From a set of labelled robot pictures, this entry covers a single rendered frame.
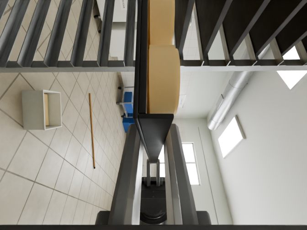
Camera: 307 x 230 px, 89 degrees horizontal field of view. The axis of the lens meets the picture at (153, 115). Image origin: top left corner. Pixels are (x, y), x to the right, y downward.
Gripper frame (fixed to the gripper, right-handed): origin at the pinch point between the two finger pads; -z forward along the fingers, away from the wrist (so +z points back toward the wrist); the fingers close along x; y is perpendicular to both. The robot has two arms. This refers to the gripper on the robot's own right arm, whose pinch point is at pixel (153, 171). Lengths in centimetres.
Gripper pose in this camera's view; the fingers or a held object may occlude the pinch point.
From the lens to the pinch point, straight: 41.5
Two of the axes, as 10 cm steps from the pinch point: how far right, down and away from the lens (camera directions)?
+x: 10.0, 0.0, 0.0
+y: 0.0, 1.8, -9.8
